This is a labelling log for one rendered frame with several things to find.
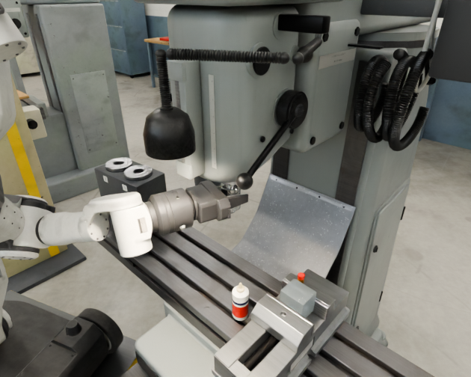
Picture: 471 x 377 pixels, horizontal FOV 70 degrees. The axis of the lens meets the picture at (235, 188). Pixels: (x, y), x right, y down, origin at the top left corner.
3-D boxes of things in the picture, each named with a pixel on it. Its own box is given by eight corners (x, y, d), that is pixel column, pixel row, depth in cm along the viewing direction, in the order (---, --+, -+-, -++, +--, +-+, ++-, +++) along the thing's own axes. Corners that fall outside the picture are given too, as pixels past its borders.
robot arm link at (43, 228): (99, 250, 73) (32, 254, 80) (104, 204, 77) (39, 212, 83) (59, 243, 64) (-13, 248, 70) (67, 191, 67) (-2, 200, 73)
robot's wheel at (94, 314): (79, 343, 139) (67, 310, 128) (88, 333, 143) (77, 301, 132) (119, 360, 132) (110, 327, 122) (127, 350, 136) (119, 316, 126)
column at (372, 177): (326, 420, 151) (425, 39, 72) (248, 354, 177) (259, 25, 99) (373, 345, 182) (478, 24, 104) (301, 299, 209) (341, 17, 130)
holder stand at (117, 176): (144, 235, 113) (135, 183, 103) (104, 213, 124) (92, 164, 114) (170, 218, 122) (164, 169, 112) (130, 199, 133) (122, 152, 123)
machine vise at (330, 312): (262, 423, 64) (265, 390, 59) (209, 370, 73) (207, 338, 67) (350, 313, 86) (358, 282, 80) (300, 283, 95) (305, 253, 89)
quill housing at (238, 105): (237, 201, 63) (238, 6, 47) (168, 167, 75) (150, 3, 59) (295, 167, 75) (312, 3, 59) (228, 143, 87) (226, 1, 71)
